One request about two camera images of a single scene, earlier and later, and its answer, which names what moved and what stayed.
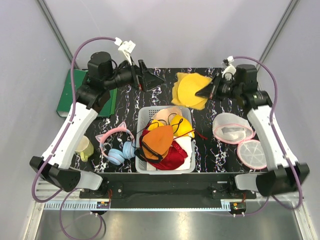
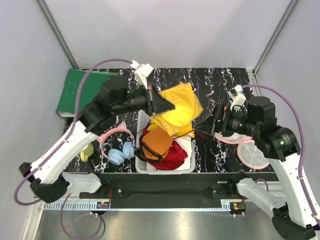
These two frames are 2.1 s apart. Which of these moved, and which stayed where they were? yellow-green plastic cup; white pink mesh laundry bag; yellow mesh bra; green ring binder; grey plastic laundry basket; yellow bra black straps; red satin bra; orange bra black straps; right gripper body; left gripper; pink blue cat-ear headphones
Moved: yellow mesh bra; right gripper body; yellow bra black straps; left gripper
Stayed: pink blue cat-ear headphones; white pink mesh laundry bag; orange bra black straps; yellow-green plastic cup; grey plastic laundry basket; red satin bra; green ring binder
